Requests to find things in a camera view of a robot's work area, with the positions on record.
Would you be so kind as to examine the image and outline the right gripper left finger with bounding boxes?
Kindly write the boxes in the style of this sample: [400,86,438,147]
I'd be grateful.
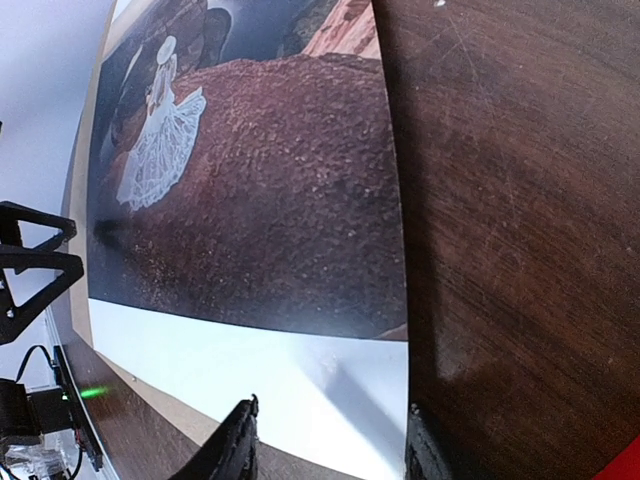
[170,395,259,480]

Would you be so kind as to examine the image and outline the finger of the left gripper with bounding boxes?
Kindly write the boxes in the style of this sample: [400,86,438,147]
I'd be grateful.
[1,245,84,345]
[1,201,75,273]

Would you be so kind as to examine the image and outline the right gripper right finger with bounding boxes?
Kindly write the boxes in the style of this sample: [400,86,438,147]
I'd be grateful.
[404,403,454,480]

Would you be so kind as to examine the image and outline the brown cardboard backing board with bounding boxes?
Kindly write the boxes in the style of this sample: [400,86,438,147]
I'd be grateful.
[59,0,361,480]

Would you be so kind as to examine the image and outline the red wooden picture frame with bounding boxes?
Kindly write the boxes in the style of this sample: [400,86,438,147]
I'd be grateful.
[593,436,640,480]

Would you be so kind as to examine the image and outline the canyon woman photo print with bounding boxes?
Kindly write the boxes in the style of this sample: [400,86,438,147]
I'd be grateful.
[86,1,408,479]

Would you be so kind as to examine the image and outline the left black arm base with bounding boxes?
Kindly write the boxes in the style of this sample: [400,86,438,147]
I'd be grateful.
[1,346,104,472]

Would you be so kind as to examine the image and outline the front aluminium rail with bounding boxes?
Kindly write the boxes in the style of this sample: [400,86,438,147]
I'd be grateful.
[44,306,61,363]

